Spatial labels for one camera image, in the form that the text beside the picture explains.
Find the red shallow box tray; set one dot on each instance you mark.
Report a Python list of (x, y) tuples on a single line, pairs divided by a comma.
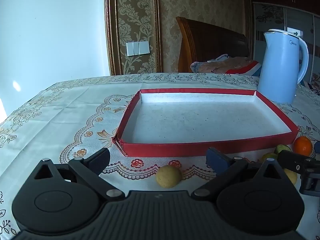
[(200, 122)]

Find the light blue electric kettle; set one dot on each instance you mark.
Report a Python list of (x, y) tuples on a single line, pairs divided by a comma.
[(280, 67)]

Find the green citrus fruit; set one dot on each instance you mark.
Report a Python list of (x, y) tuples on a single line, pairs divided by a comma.
[(291, 177), (268, 158)]

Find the green cucumber piece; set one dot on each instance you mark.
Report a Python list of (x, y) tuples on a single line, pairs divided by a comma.
[(282, 148)]

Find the wardrobe with sliding doors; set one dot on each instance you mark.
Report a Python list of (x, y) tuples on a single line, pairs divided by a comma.
[(275, 17)]

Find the pink folded blanket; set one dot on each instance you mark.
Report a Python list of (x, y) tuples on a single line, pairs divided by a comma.
[(232, 66)]

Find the orange tangerine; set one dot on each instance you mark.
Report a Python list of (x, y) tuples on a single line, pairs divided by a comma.
[(302, 145)]

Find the small yellow round fruit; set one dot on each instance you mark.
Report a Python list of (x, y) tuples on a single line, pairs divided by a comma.
[(168, 177)]

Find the brown wooden headboard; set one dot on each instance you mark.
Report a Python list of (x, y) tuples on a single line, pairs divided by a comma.
[(212, 42)]

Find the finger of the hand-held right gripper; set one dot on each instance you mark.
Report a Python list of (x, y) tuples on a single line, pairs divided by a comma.
[(295, 162)]

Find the patterned bed sheet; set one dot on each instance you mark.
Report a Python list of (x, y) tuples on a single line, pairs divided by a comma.
[(312, 83)]

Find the white wall light switch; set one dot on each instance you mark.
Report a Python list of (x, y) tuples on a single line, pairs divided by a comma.
[(137, 48)]

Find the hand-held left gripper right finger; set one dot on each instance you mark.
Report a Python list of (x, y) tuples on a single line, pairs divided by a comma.
[(217, 159)]

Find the gold wall panel frame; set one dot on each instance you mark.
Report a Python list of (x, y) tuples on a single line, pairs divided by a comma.
[(135, 25)]

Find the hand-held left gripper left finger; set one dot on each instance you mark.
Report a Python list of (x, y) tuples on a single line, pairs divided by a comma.
[(100, 159)]

